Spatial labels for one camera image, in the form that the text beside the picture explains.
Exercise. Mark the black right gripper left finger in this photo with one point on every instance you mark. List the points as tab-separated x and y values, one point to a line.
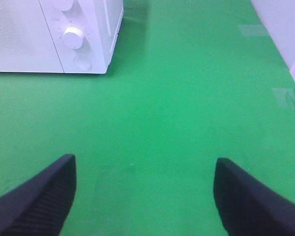
40	206

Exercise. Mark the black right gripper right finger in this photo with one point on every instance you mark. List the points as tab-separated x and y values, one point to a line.
247	207

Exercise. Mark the round door release button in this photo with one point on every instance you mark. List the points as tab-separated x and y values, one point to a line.
82	62

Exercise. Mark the white microwave knob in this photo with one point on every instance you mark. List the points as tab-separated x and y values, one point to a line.
62	5
73	37

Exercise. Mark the white microwave door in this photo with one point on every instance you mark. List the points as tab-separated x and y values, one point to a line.
26	44

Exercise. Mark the green table mat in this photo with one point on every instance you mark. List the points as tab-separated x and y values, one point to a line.
190	81

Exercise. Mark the white microwave oven body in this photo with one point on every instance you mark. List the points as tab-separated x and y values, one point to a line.
100	22

